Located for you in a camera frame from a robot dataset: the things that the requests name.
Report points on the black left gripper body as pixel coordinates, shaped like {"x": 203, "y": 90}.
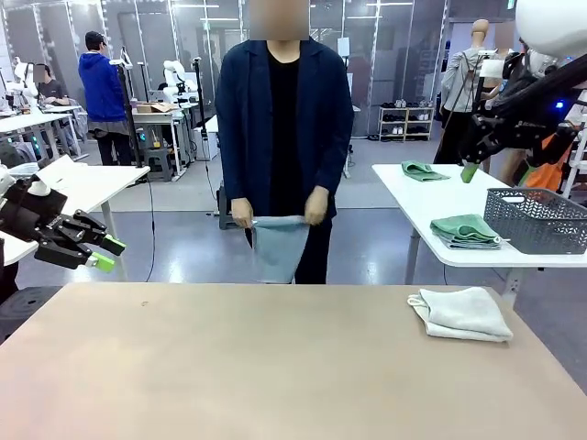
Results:
{"x": 46, "y": 215}

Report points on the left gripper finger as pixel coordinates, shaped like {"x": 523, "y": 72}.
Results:
{"x": 114, "y": 246}
{"x": 102, "y": 263}

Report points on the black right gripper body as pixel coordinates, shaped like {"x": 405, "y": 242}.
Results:
{"x": 520, "y": 130}

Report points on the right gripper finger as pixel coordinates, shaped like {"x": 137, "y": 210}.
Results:
{"x": 568, "y": 133}
{"x": 470, "y": 173}

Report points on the light green towel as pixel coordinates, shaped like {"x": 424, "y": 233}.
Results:
{"x": 463, "y": 227}

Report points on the dark grey laundry basket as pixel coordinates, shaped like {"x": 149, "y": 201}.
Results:
{"x": 536, "y": 224}

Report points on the white terry towel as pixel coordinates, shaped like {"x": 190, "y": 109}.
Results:
{"x": 463, "y": 314}

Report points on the light blue towel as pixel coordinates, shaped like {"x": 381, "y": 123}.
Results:
{"x": 280, "y": 247}

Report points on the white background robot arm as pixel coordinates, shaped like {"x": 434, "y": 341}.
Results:
{"x": 25, "y": 82}
{"x": 176, "y": 78}

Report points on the person's right forearm navy sleeve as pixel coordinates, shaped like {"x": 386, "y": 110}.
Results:
{"x": 236, "y": 179}

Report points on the person's left forearm navy sleeve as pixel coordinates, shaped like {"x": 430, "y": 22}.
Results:
{"x": 332, "y": 169}

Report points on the person's right hand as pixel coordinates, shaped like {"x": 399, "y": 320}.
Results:
{"x": 242, "y": 213}

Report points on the person's left hand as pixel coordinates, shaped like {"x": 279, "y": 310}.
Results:
{"x": 317, "y": 206}

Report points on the white metal rack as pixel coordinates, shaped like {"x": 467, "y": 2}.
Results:
{"x": 580, "y": 169}

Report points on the pale grey folded towel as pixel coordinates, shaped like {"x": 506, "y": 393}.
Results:
{"x": 477, "y": 245}

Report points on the mannequin in grey shirt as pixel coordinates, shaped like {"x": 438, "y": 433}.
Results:
{"x": 463, "y": 82}

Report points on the wooden shoe rack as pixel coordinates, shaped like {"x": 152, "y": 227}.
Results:
{"x": 406, "y": 124}

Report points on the black round stool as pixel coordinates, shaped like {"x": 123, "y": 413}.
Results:
{"x": 27, "y": 316}

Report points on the grey plastic step stool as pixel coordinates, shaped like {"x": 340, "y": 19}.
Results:
{"x": 158, "y": 162}

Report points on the white workshop desk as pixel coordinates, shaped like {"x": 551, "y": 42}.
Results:
{"x": 27, "y": 120}

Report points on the seated person in black shirt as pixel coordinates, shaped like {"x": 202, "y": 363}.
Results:
{"x": 52, "y": 91}

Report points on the grey workshop desk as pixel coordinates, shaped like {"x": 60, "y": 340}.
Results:
{"x": 156, "y": 117}

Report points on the person in blue hoodie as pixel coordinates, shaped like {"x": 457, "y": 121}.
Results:
{"x": 101, "y": 87}

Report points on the open cardboard box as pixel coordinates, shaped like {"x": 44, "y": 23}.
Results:
{"x": 156, "y": 108}

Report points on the white standing desk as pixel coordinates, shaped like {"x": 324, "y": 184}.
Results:
{"x": 212, "y": 126}

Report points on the white panel on stand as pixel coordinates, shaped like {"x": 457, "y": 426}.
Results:
{"x": 343, "y": 47}

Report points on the person in navy jacket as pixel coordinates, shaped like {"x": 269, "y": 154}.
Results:
{"x": 284, "y": 137}

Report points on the black camera tripod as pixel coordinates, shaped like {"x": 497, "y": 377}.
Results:
{"x": 477, "y": 91}

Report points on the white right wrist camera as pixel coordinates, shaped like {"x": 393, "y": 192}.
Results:
{"x": 491, "y": 68}

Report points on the black camera stand pole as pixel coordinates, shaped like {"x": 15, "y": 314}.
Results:
{"x": 198, "y": 91}
{"x": 128, "y": 105}

